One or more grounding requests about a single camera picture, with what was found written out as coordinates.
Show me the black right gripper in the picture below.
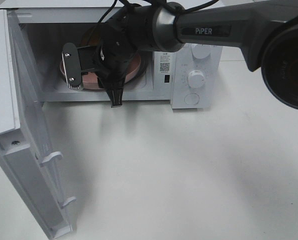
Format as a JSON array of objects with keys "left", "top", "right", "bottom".
[{"left": 96, "top": 20, "right": 138, "bottom": 108}]

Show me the pink round plate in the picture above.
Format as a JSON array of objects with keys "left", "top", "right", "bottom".
[{"left": 59, "top": 49, "right": 147, "bottom": 91}]

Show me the round microwave door button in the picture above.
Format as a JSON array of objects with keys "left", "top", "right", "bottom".
[{"left": 184, "top": 93, "right": 200, "bottom": 105}]

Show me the white microwave door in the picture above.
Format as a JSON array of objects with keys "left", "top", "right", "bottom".
[{"left": 0, "top": 9, "right": 75, "bottom": 240}]

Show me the burger with lettuce and cheese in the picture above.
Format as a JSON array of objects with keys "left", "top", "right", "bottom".
[{"left": 79, "top": 26, "right": 101, "bottom": 47}]

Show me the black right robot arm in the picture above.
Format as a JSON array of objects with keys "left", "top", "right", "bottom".
[{"left": 94, "top": 0, "right": 298, "bottom": 110}]

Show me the white microwave oven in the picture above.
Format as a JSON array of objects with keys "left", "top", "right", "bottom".
[{"left": 0, "top": 0, "right": 222, "bottom": 109}]

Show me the lower white microwave knob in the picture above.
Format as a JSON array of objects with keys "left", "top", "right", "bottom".
[{"left": 187, "top": 70, "right": 205, "bottom": 89}]

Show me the white microwave knob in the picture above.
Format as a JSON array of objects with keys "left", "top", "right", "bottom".
[
  {"left": 187, "top": 70, "right": 205, "bottom": 89},
  {"left": 191, "top": 44, "right": 211, "bottom": 60}
]

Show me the upper white microwave knob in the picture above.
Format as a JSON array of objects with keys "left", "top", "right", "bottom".
[{"left": 191, "top": 44, "right": 211, "bottom": 60}]

